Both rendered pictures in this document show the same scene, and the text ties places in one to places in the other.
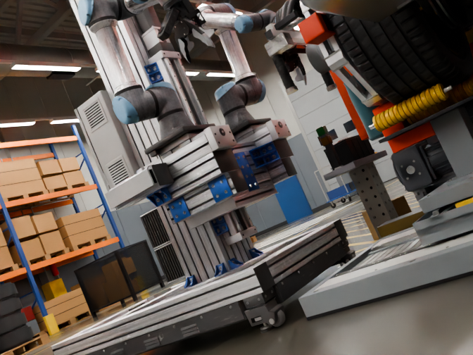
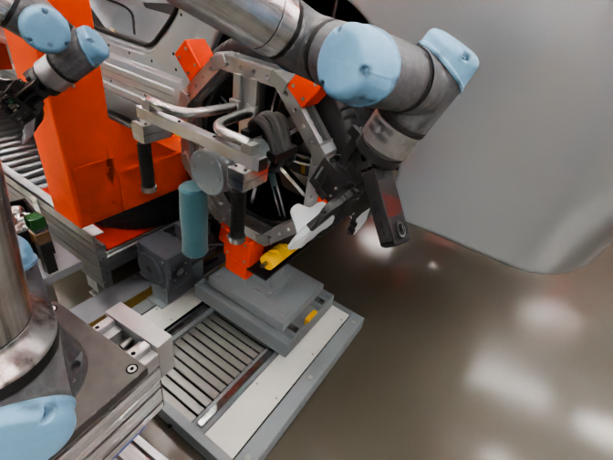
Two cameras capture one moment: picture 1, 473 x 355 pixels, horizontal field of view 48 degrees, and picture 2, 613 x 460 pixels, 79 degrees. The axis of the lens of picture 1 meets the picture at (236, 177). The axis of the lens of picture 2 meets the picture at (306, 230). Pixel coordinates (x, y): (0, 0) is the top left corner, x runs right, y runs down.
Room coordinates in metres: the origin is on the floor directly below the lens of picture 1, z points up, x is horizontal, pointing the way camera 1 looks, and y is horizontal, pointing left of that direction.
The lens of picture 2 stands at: (1.83, 0.46, 1.33)
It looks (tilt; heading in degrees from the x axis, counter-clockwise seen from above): 34 degrees down; 262
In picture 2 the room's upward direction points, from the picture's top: 10 degrees clockwise
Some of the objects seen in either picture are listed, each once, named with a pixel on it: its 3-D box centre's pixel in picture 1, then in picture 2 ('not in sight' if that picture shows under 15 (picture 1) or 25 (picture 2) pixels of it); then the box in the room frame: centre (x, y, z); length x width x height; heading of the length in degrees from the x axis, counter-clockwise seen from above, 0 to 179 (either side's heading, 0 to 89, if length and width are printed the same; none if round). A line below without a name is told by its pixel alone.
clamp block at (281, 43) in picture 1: (279, 44); (248, 173); (1.88, -0.34, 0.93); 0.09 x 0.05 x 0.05; 54
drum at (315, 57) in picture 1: (338, 45); (233, 162); (1.94, -0.54, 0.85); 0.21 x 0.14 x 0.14; 54
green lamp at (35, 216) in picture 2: (322, 131); (35, 221); (2.47, -0.46, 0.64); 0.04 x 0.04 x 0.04; 54
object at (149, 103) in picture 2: not in sight; (192, 91); (2.05, -0.56, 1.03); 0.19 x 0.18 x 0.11; 54
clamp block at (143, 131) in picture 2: not in sight; (151, 129); (2.15, -0.54, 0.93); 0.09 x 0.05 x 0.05; 54
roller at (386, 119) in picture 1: (409, 108); (287, 246); (1.74, -0.61, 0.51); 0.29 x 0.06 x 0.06; 54
